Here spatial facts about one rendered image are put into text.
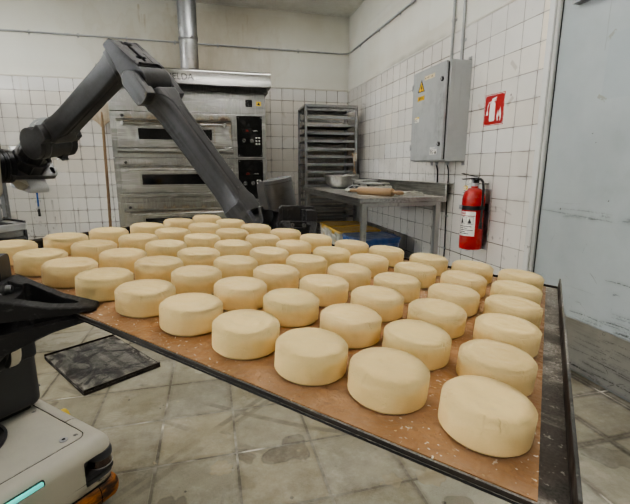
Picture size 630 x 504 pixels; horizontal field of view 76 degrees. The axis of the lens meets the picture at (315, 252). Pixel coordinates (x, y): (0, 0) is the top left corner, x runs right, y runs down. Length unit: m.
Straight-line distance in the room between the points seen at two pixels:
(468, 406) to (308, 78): 5.55
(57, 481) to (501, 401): 1.38
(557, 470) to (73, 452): 1.40
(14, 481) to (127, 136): 3.48
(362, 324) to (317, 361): 0.07
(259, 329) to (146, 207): 4.22
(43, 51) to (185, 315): 5.57
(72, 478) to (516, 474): 1.40
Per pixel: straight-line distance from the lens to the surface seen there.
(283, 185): 0.80
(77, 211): 5.68
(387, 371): 0.26
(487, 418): 0.24
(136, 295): 0.37
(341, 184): 4.41
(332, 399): 0.26
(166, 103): 0.93
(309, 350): 0.27
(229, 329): 0.30
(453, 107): 3.25
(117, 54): 0.99
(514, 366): 0.30
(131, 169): 4.42
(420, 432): 0.25
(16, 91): 5.86
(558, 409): 0.31
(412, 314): 0.36
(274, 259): 0.50
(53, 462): 1.51
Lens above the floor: 1.10
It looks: 12 degrees down
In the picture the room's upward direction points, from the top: straight up
